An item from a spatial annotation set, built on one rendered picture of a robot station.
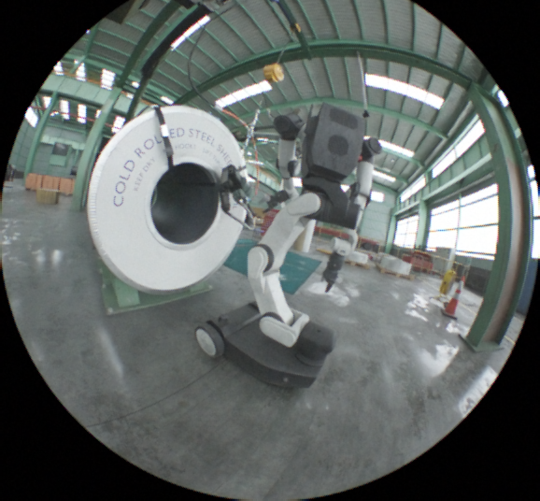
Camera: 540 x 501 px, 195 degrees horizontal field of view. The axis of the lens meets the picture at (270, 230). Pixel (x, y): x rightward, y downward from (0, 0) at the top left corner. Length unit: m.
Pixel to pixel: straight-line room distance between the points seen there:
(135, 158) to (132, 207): 0.23
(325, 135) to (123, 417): 1.36
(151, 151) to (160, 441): 1.23
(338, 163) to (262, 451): 1.16
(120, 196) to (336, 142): 0.95
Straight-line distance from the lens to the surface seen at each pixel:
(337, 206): 0.65
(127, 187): 0.85
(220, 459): 0.79
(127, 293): 1.24
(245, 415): 0.83
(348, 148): 0.68
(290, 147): 0.85
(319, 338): 0.78
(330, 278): 0.87
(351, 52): 3.27
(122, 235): 0.88
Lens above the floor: 0.78
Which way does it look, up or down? 4 degrees down
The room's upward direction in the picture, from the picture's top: 13 degrees clockwise
